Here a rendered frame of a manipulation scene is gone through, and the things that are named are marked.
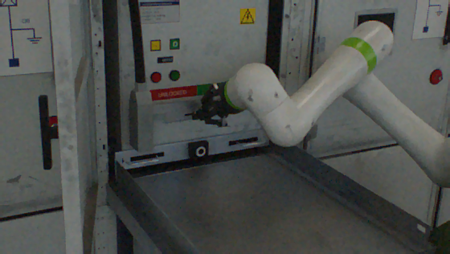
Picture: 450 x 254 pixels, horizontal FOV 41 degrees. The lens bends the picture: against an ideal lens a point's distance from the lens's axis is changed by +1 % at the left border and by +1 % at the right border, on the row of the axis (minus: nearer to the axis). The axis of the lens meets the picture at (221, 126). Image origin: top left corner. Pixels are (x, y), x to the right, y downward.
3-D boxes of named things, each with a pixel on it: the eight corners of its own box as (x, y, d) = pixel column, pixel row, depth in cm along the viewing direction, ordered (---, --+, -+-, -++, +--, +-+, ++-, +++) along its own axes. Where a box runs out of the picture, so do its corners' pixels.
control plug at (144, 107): (153, 151, 174) (153, 92, 168) (137, 153, 172) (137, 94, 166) (144, 141, 180) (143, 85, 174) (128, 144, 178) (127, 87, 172)
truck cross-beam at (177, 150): (268, 145, 205) (270, 129, 203) (115, 171, 181) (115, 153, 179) (261, 140, 209) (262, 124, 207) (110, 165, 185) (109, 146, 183)
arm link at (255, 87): (267, 48, 148) (237, 72, 143) (296, 88, 150) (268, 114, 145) (240, 65, 161) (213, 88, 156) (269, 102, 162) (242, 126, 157)
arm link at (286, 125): (325, 53, 173) (350, 38, 164) (349, 86, 175) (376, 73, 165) (247, 124, 154) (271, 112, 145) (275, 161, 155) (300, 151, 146)
